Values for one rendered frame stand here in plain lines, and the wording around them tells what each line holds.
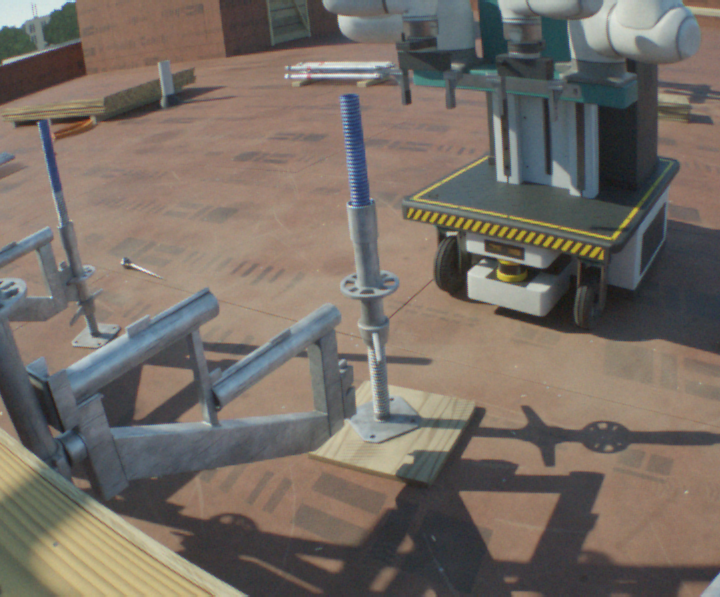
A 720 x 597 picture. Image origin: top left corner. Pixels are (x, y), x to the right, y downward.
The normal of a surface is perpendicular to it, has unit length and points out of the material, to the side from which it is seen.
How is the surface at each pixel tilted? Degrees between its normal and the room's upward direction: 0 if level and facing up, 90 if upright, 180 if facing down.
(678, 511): 0
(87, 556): 0
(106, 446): 90
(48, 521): 0
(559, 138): 90
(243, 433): 90
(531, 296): 90
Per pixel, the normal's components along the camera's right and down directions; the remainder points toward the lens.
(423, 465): -0.11, -0.88
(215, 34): -0.57, 0.44
